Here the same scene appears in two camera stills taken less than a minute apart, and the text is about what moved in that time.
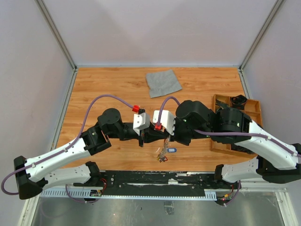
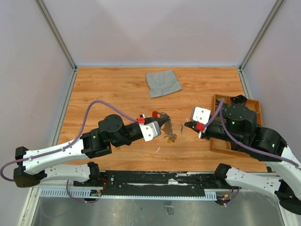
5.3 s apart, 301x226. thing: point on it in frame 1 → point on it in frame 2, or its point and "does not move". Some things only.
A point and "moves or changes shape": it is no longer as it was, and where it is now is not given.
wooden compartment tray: [252, 109] does not move
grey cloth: [162, 83] does not move
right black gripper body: [181, 134] → [209, 131]
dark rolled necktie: [238, 101] does not move
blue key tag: [171, 149] moves or changes shape
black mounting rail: [156, 183] does not move
